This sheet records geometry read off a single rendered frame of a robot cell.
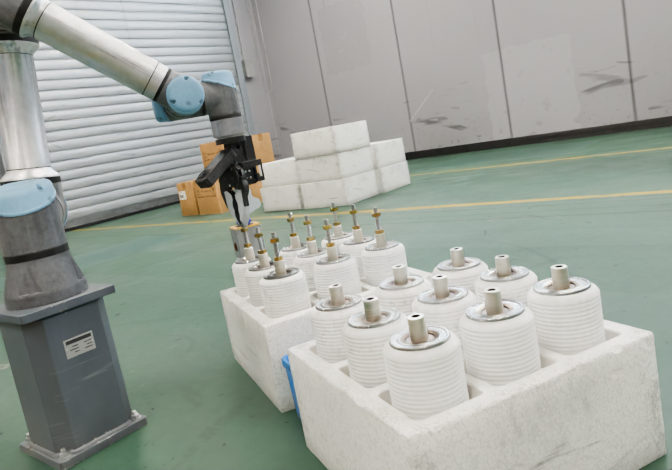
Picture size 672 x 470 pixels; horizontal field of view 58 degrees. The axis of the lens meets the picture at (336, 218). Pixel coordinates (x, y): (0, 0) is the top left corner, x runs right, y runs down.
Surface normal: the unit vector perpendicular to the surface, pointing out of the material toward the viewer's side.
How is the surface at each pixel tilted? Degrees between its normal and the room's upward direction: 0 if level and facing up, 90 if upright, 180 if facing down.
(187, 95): 90
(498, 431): 90
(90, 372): 90
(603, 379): 90
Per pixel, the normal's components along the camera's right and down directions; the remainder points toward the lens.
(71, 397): 0.76, -0.04
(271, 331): 0.40, 0.07
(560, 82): -0.62, 0.23
